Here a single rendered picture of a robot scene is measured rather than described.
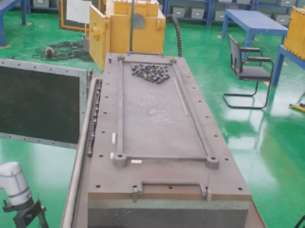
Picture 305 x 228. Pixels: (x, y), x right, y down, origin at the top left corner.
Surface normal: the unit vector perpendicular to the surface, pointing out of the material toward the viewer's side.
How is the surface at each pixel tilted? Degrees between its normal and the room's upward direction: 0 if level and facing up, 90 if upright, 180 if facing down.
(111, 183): 0
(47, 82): 90
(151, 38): 90
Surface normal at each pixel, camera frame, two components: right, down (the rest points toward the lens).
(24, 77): -0.14, 0.40
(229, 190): 0.09, -0.90
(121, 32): 0.12, 0.43
